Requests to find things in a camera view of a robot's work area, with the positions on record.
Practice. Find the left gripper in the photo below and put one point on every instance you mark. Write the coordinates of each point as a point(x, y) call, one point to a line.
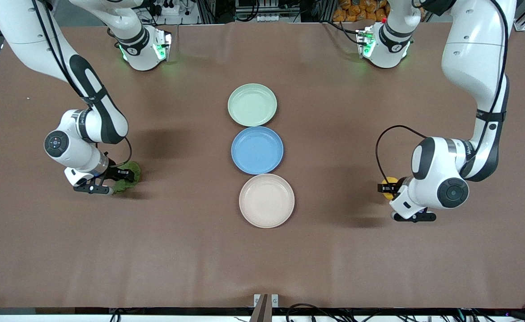
point(397, 185)

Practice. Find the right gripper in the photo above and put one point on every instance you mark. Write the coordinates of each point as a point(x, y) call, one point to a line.
point(114, 172)

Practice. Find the yellow lemon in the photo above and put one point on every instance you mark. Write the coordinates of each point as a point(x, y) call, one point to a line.
point(390, 180)

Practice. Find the green lettuce leaf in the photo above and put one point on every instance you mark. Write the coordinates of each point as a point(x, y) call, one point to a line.
point(131, 167)

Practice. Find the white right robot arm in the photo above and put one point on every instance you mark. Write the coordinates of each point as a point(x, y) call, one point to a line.
point(29, 40)

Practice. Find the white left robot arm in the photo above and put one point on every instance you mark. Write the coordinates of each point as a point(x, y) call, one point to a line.
point(472, 62)

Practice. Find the beige round plate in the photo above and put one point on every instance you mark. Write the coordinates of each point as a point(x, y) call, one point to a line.
point(266, 201)

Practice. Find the blue round plate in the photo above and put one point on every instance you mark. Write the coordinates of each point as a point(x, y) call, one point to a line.
point(257, 150)

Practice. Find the pale green round plate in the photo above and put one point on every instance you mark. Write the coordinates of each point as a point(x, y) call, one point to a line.
point(252, 105)

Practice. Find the bag of oranges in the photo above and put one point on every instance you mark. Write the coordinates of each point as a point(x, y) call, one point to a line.
point(358, 11)

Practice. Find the white power strip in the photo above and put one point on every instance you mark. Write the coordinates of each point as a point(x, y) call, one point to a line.
point(271, 18)

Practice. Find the metal table edge bracket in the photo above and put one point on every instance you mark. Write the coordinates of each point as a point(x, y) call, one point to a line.
point(266, 304)

